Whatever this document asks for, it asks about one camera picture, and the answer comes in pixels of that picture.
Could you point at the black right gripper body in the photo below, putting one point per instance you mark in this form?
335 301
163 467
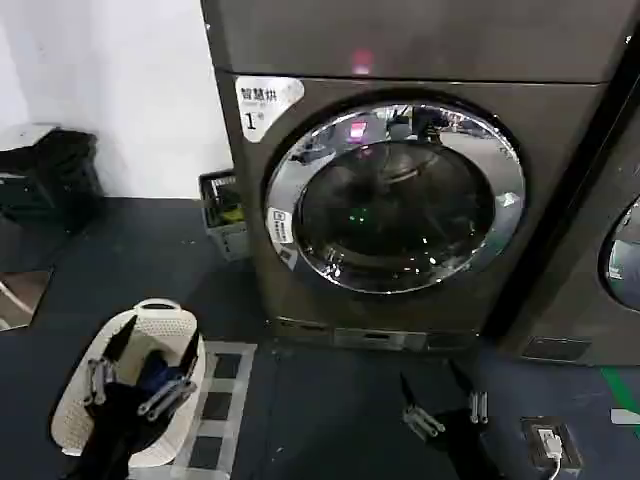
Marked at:
462 445

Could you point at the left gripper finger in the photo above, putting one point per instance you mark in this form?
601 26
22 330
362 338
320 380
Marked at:
191 357
120 340

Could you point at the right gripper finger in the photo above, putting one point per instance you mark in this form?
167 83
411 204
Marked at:
475 405
415 412

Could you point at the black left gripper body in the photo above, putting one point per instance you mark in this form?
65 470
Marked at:
117 435

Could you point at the dark blue garment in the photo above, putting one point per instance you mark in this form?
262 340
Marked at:
159 372

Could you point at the white perforated laundry basket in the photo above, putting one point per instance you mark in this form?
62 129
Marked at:
155 325

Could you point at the black and white checkered mat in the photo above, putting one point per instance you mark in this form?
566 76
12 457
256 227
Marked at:
225 400

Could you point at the white power plug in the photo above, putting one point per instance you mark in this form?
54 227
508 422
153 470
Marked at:
549 441

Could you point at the grey floor socket box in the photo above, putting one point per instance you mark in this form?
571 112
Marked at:
570 445

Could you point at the grey plastic crate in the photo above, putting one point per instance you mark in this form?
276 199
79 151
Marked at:
225 235

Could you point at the green floor tape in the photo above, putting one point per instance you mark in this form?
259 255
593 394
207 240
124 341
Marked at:
620 385

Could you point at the grey dryer partly seen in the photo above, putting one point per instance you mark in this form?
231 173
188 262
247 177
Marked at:
565 280

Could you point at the round glass door partly seen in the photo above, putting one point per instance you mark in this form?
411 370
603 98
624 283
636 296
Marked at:
625 265

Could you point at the round glass dryer door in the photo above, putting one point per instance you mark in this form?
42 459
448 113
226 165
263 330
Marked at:
395 200

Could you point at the grey front-load dryer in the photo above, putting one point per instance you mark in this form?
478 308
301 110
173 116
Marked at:
500 150

